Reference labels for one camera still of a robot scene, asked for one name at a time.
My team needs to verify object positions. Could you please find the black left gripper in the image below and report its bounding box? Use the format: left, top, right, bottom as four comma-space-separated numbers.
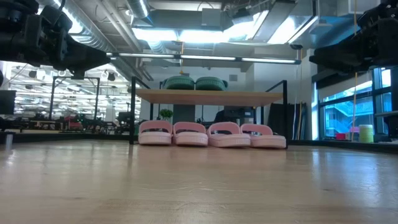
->
18, 6, 111, 72

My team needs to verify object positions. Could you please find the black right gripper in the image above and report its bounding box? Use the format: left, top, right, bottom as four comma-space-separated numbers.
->
309, 18, 388, 75

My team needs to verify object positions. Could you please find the green rubber slide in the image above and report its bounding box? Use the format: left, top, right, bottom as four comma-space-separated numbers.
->
195, 76, 229, 91
162, 75, 196, 91

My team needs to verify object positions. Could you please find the pink rubber slide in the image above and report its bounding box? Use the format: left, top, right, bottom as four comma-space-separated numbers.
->
172, 121, 209, 147
206, 121, 251, 148
241, 123, 287, 149
138, 120, 173, 146

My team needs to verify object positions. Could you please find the wooden shelf with black legs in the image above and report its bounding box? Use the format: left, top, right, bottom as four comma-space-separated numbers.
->
129, 76, 289, 149

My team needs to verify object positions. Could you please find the yellow-green roll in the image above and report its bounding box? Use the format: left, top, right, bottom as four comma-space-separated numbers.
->
359, 124, 374, 144

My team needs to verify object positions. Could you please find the black monitor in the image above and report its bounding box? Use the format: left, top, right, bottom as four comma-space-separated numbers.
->
0, 90, 16, 115

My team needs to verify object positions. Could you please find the small green potted plant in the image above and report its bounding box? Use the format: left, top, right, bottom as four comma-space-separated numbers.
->
159, 108, 174, 121

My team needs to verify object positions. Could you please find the long ceiling light bar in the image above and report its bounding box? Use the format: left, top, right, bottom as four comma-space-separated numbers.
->
105, 52, 302, 65

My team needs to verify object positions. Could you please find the black background station frame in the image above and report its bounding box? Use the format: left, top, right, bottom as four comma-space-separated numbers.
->
49, 75, 101, 122

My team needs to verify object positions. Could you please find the silver ventilation duct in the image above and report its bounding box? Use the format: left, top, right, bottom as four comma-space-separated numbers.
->
126, 0, 150, 19

